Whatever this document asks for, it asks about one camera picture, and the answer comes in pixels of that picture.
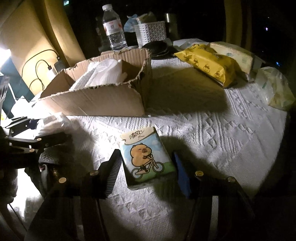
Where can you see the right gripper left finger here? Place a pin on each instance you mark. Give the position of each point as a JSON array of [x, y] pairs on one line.
[[55, 219]]

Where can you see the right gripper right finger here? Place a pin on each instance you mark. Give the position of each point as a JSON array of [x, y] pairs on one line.
[[220, 205]]

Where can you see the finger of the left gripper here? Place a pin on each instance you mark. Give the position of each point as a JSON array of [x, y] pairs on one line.
[[19, 125], [14, 145]]

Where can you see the cotton swab bag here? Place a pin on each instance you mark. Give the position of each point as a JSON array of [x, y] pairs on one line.
[[55, 123]]

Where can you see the cartoon bear tissue pack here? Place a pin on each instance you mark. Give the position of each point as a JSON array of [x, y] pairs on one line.
[[145, 159]]

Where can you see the white towel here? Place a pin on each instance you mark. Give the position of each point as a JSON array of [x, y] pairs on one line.
[[108, 71]]

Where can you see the white usb charger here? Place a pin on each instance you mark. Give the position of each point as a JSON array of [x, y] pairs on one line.
[[51, 73]]

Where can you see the white knitted tablecloth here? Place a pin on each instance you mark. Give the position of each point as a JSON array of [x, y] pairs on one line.
[[227, 132]]

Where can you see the brown cardboard box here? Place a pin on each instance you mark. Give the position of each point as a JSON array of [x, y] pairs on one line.
[[124, 99]]

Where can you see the crumpled clear plastic bag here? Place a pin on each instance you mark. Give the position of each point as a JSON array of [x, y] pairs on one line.
[[274, 89]]

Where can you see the clear plastic water bottle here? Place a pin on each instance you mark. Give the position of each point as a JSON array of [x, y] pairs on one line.
[[113, 28]]

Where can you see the yellow tissue pack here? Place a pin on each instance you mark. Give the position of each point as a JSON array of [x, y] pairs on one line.
[[223, 69]]

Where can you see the pale cream tissue pack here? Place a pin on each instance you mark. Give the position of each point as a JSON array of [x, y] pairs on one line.
[[243, 57]]

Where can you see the white perforated plastic basket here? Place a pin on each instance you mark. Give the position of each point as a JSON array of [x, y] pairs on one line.
[[149, 32]]

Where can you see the black round object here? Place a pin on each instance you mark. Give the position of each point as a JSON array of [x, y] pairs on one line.
[[160, 50]]

